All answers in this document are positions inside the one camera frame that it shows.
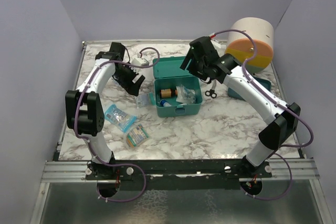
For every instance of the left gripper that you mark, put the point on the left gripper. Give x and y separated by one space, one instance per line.
133 89

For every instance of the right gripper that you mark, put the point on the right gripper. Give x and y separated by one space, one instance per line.
191 68

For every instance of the small teal-strip zip bag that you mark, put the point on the small teal-strip zip bag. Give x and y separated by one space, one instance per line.
144 100

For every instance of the brown orange-capped medicine bottle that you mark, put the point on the brown orange-capped medicine bottle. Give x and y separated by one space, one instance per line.
168 93

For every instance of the white blue bandage roll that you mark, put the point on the white blue bandage roll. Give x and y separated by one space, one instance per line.
164 103

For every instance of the blue clear plastic pouch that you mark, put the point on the blue clear plastic pouch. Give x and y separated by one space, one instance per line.
122 120

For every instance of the teal medicine kit box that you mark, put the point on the teal medicine kit box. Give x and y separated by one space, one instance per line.
169 79

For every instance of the white gauze pad bag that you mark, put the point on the white gauze pad bag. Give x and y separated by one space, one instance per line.
185 95

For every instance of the black-handled bandage scissors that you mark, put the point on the black-handled bandage scissors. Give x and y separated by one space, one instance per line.
211 92

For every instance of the orange teal bandage packet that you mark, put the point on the orange teal bandage packet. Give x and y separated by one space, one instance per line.
135 136

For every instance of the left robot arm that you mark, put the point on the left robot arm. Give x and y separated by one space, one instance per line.
84 111

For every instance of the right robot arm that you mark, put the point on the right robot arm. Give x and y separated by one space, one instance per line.
281 118

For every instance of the round pastel drawer cabinet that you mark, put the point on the round pastel drawer cabinet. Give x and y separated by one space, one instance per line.
262 33

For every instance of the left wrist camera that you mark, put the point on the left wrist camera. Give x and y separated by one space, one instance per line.
139 62

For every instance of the black mounting rail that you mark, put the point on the black mounting rail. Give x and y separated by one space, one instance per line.
179 174

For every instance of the aluminium frame rail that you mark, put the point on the aluminium frame rail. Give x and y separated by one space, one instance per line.
74 171

